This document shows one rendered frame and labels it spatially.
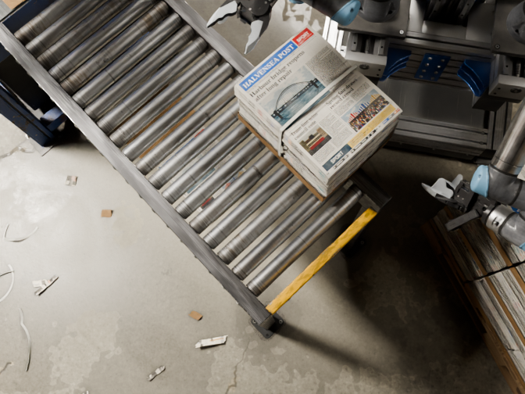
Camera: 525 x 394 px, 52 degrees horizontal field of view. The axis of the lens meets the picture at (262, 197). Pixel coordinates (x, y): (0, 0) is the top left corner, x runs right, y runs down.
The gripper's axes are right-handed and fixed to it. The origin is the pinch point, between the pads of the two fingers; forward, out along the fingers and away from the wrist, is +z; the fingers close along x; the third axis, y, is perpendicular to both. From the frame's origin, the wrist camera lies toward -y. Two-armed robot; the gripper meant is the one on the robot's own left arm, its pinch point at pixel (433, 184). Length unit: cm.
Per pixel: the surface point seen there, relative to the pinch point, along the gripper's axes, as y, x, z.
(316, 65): 25, 32, 31
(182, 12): 21, 39, 89
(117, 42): 7, 58, 96
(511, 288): -28.4, -28.6, -27.2
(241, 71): 11, 31, 62
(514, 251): -11.9, -18.3, -24.8
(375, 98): 22.0, 23.3, 14.7
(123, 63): 2, 59, 89
